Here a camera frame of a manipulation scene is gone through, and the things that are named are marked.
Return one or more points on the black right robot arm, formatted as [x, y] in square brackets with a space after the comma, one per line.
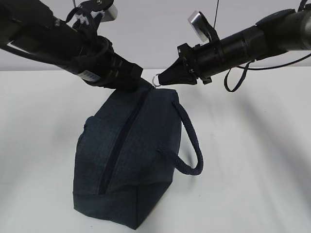
[281, 32]

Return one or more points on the dark blue lunch bag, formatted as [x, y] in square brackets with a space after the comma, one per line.
[128, 151]

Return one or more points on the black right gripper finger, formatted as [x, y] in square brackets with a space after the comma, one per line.
[175, 74]
[185, 80]

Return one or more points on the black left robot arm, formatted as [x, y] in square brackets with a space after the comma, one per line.
[29, 29]

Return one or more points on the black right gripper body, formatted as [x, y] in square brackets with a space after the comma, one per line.
[189, 58]

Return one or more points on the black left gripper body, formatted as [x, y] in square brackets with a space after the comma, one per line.
[109, 70]

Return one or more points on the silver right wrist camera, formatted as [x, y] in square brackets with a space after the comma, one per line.
[202, 28]

